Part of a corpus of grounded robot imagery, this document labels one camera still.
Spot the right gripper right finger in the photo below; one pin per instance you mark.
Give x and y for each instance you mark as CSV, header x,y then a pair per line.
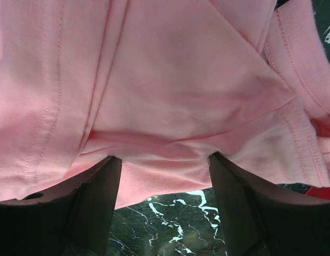
x,y
261,218

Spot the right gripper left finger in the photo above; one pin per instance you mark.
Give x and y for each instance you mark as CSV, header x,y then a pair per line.
x,y
78,210

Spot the light pink t shirt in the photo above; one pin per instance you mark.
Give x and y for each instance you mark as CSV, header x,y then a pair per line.
x,y
161,85

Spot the red plastic folding board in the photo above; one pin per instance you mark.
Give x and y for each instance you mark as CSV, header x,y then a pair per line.
x,y
322,193

